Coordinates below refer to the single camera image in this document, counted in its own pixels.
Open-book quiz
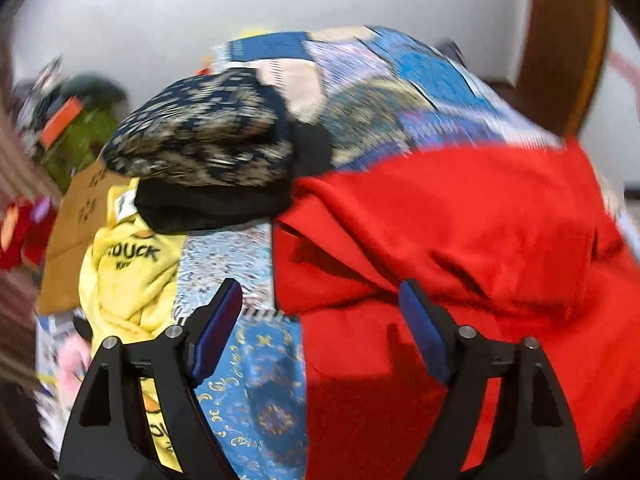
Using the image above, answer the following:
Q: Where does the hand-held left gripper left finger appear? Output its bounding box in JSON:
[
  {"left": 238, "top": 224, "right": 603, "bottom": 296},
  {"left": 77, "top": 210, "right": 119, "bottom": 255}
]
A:
[{"left": 59, "top": 277, "right": 244, "bottom": 480}]

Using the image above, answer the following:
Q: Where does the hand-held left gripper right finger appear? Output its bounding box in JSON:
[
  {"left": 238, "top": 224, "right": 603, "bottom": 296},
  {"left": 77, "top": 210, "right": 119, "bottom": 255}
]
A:
[{"left": 397, "top": 279, "right": 586, "bottom": 480}]

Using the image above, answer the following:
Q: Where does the red zip jacket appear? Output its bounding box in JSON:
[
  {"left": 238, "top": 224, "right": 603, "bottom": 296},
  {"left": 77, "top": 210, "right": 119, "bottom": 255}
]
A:
[{"left": 272, "top": 137, "right": 640, "bottom": 480}]

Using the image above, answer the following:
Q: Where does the yellow printed garment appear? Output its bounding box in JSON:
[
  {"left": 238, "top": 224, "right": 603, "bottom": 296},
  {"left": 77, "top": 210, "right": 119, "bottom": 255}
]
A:
[{"left": 77, "top": 177, "right": 188, "bottom": 473}]

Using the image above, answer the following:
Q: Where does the black folded cloth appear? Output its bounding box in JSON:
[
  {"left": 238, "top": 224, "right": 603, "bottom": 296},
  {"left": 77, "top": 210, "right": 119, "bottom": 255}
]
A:
[{"left": 134, "top": 120, "right": 333, "bottom": 235}]

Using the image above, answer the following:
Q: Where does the pile of printed papers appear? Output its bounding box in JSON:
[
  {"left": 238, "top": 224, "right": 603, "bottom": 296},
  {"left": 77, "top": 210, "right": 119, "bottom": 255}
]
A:
[{"left": 34, "top": 310, "right": 91, "bottom": 441}]

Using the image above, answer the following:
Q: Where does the dark patterned folded cloth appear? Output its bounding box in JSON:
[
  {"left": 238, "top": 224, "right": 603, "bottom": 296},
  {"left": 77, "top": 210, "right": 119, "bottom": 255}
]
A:
[{"left": 102, "top": 67, "right": 296, "bottom": 188}]

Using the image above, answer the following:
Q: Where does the red plush toy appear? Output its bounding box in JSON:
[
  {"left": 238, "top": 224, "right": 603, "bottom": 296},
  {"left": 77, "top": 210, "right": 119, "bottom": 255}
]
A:
[{"left": 0, "top": 195, "right": 58, "bottom": 271}]

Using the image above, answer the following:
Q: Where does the blue patchwork bed sheet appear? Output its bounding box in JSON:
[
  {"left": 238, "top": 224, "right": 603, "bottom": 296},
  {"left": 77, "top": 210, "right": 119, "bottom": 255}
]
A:
[{"left": 172, "top": 25, "right": 640, "bottom": 480}]

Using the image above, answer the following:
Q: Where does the brown striped curtain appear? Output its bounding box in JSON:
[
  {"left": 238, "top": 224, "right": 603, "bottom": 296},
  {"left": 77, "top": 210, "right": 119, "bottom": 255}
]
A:
[{"left": 0, "top": 45, "right": 63, "bottom": 211}]

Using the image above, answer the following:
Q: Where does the orange box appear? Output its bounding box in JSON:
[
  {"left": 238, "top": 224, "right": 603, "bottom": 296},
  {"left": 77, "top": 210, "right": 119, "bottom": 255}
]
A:
[{"left": 39, "top": 96, "right": 85, "bottom": 147}]

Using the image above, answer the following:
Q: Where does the grey backpack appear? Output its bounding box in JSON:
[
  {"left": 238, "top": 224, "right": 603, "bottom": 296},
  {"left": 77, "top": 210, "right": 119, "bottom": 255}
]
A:
[{"left": 435, "top": 40, "right": 468, "bottom": 68}]

